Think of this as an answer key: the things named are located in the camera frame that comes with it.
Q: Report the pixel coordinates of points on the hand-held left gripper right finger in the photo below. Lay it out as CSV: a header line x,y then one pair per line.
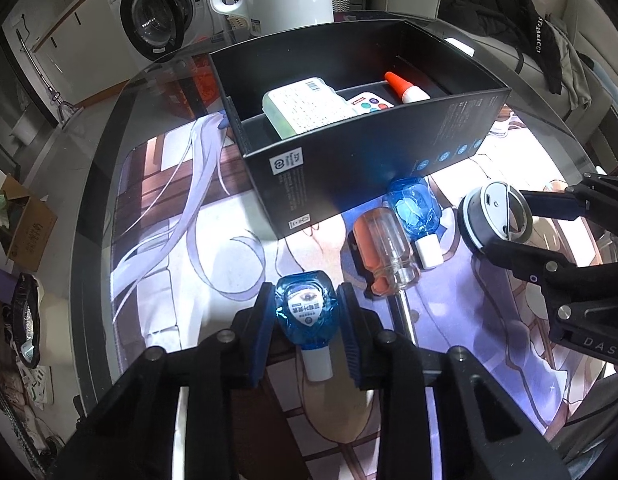
x,y
350,332

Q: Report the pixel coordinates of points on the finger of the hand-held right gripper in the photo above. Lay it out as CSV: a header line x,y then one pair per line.
x,y
519,262
549,202

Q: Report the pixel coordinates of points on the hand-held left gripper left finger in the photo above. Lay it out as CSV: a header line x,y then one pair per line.
x,y
261,332

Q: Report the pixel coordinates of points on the blue eye drop bottle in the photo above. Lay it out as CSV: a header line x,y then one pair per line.
x,y
414,210
305,310

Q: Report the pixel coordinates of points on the round white compact mirror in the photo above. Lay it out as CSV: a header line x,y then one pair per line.
x,y
494,200

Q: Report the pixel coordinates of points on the black cardboard box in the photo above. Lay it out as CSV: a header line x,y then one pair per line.
x,y
369,160

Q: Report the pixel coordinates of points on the white glue bottle orange cap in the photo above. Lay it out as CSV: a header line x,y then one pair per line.
x,y
406,89

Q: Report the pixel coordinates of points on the white remote control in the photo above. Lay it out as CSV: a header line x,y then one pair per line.
x,y
371,102

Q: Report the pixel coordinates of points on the green and white label printer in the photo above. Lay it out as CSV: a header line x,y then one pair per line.
x,y
304,107

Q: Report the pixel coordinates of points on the grey clothing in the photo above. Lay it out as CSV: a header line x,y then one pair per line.
x,y
599,410

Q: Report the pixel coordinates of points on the printed desk mat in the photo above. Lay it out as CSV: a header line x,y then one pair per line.
x,y
189,240

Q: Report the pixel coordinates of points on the grey garment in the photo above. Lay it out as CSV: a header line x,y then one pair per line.
x,y
576,70

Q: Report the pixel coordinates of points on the black jacket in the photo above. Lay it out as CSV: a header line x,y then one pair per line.
x,y
489,5

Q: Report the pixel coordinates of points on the pile of shoes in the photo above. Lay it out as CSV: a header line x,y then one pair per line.
x,y
36,385

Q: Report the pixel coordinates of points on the black trash bin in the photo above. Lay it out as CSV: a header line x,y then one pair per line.
x,y
26,320

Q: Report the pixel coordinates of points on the brown cardboard box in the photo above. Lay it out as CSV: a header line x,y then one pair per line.
x,y
31,230

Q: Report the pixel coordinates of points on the red gift box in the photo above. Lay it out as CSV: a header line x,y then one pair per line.
x,y
209,82

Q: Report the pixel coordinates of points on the mop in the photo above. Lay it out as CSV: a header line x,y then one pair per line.
x,y
49,85

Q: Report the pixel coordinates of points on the white washing machine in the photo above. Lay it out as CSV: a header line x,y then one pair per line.
x,y
154,10

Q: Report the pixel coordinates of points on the white kitchen base cabinets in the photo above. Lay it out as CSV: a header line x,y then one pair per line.
x,y
59,35

